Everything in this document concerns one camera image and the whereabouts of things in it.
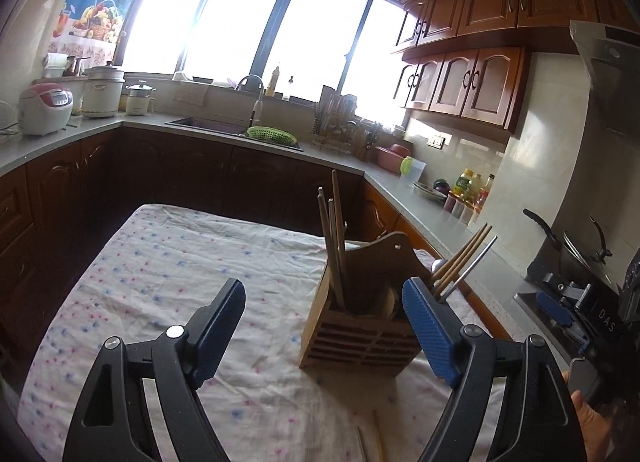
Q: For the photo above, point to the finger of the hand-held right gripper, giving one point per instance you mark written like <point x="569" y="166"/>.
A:
<point x="552" y="308"/>
<point x="565" y="287"/>

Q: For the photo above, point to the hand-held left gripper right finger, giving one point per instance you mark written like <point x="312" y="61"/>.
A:
<point x="430" y="337"/>

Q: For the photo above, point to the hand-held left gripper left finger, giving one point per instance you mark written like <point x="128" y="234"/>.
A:
<point x="220" y="332"/>

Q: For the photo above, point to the wooden utensil holder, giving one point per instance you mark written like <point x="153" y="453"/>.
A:
<point x="360" y="342"/>

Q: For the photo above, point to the person's right hand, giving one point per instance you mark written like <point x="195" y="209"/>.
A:
<point x="592" y="432"/>

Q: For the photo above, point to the stainless gas stove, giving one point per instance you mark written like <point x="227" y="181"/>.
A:
<point x="540" y="327"/>

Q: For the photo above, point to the black wok with glass lid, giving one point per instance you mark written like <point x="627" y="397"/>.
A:
<point x="585" y="262"/>

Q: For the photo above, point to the wooden spoon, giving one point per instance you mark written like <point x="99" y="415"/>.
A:
<point x="386" y="302"/>

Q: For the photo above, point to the metal spoon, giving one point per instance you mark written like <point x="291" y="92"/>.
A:
<point x="438" y="265"/>

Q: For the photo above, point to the dotted white tablecloth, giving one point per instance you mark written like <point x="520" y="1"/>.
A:
<point x="175" y="262"/>

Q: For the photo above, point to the metal chopstick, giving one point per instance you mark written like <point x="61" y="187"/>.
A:
<point x="472" y="264"/>

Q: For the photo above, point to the small spice jar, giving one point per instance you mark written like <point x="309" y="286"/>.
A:
<point x="458" y="208"/>
<point x="467" y="215"/>
<point x="449" y="203"/>

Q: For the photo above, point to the red cap sauce bottle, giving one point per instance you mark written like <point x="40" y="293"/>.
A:
<point x="484" y="194"/>

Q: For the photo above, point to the pale yellow bottle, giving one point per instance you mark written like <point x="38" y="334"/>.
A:
<point x="476" y="187"/>

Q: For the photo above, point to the green label oil bottle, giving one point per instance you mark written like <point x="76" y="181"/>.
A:
<point x="464" y="184"/>

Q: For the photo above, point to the small plate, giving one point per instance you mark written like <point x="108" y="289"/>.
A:
<point x="429" y="192"/>

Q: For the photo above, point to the dark purple eggplant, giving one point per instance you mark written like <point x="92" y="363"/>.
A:
<point x="442" y="187"/>

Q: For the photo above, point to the clear cup with green lid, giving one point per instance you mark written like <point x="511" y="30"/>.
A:
<point x="414" y="174"/>

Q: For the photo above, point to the dark wooden base cabinets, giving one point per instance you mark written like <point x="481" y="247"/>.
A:
<point x="175" y="171"/>

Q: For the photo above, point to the pink lidded container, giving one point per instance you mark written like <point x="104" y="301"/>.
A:
<point x="392" y="159"/>

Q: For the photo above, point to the wooden knife block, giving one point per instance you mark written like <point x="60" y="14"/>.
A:
<point x="369" y="144"/>

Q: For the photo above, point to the green plastic basket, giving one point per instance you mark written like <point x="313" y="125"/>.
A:
<point x="269" y="134"/>

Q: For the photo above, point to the steel kitchen sink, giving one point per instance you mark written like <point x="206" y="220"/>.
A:
<point x="210" y="127"/>

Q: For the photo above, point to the steel range hood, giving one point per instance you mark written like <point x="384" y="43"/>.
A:
<point x="615" y="81"/>

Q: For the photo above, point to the chrome faucet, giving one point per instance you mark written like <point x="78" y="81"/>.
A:
<point x="256" y="106"/>

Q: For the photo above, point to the beige dish cloth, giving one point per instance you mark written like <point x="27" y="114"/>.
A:
<point x="190" y="94"/>

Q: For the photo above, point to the small white electric pot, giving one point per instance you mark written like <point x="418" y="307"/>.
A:
<point x="140" y="99"/>

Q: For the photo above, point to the yellow squeeze bottle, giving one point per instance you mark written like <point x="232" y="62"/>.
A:
<point x="273" y="84"/>

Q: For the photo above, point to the large white steamer pot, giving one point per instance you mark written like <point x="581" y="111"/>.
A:
<point x="102" y="91"/>

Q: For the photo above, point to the white and red rice cooker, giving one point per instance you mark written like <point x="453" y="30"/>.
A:
<point x="45" y="109"/>

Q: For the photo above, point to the kitchen window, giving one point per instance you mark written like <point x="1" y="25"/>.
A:
<point x="260" y="36"/>

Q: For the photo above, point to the metal kettle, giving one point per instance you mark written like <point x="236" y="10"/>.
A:
<point x="77" y="66"/>

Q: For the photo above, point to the paper towel roll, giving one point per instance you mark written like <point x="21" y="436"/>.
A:
<point x="55" y="64"/>

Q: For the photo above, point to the wall socket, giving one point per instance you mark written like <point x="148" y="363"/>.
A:
<point x="436" y="141"/>

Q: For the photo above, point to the short wooden wall cabinets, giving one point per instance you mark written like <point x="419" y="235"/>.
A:
<point x="465" y="86"/>

